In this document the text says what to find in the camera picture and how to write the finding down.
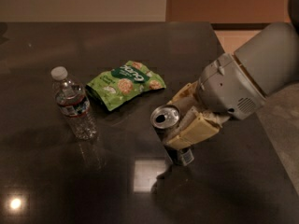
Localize clear plastic water bottle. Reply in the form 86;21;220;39
50;66;97;140

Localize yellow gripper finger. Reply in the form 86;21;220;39
164;107;230;150
168;82;199;110

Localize green snack bag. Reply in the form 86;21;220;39
86;61;166;111

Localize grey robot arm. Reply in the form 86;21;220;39
163;0;299;150

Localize silver redbull can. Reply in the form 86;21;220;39
150;105;194;166

